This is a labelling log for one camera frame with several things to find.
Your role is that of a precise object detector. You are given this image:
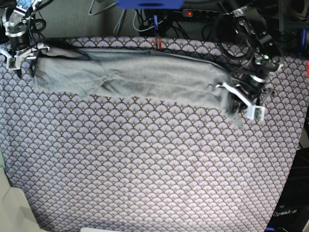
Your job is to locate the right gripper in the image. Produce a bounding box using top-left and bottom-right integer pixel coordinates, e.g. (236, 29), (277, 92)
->
(5, 26), (38, 78)

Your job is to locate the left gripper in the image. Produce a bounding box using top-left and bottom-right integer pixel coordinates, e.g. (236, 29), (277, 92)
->
(229, 72), (274, 116)

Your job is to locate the light grey T-shirt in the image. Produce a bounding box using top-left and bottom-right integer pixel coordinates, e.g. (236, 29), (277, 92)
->
(32, 47), (244, 128)

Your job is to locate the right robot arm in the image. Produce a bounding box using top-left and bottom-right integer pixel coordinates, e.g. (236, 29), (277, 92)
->
(0, 0), (52, 78)

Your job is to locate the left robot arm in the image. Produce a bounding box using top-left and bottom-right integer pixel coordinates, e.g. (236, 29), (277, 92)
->
(217, 0), (283, 120)

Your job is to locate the red table clamp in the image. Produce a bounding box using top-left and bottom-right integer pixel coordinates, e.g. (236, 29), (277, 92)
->
(154, 38), (162, 51)

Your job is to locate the black power strip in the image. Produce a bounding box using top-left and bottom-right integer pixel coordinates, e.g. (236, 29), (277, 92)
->
(182, 9), (221, 21)

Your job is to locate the patterned blue fan tablecloth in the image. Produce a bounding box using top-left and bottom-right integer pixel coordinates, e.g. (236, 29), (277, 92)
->
(0, 36), (309, 232)

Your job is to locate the black OpenArm box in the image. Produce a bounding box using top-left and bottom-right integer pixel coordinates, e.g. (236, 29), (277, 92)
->
(265, 148), (309, 232)

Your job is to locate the beige chair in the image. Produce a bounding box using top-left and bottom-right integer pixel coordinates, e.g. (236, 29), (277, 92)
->
(0, 167), (41, 232)

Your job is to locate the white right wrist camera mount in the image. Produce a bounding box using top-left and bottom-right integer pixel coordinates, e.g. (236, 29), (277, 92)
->
(0, 43), (50, 71)

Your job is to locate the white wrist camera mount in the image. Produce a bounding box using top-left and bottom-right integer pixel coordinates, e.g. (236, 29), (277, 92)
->
(0, 43), (50, 71)
(215, 82), (266, 121)

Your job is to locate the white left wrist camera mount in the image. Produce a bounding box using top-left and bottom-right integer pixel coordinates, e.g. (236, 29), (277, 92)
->
(215, 82), (266, 121)

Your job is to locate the blue post right edge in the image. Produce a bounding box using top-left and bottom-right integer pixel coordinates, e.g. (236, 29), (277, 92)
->
(298, 29), (307, 55)

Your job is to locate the blue camera mount bracket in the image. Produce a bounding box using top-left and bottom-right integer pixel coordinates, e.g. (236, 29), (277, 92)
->
(118, 0), (184, 9)

